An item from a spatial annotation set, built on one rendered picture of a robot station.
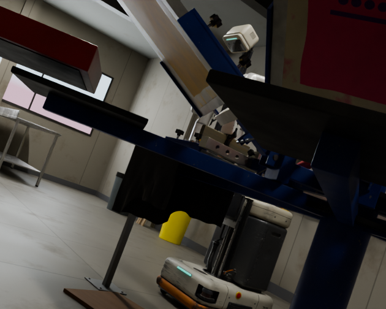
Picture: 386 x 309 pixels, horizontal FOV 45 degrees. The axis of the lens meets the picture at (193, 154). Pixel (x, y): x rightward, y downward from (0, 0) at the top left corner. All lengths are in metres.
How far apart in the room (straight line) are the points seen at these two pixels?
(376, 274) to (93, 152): 7.47
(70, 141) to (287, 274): 6.45
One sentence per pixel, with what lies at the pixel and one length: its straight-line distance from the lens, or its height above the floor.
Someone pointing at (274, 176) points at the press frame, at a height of 0.94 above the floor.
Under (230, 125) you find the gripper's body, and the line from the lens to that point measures 2.54.
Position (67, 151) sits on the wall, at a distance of 10.91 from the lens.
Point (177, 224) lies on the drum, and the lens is 7.26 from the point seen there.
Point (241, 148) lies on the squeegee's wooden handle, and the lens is 2.63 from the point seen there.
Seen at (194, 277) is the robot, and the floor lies 0.25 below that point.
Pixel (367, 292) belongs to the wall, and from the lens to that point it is 5.34.
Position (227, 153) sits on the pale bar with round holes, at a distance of 2.22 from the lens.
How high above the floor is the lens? 0.76
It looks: 5 degrees up
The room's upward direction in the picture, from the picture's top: 21 degrees clockwise
